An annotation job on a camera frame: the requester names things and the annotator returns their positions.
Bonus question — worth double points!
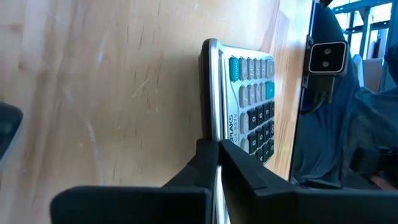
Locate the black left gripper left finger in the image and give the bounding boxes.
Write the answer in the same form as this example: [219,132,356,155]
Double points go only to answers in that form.
[49,138,220,224]

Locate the grey desktop calculator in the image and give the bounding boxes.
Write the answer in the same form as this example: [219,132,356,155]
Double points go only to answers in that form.
[198,37,277,224]

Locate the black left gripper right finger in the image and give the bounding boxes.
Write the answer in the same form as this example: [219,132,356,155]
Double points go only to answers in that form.
[219,139,398,224]

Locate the person's hand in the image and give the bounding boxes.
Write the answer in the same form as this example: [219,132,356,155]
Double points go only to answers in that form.
[369,175,398,191]

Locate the black table-level camera box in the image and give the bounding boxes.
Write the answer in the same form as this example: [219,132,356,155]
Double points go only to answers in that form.
[302,34,349,105]

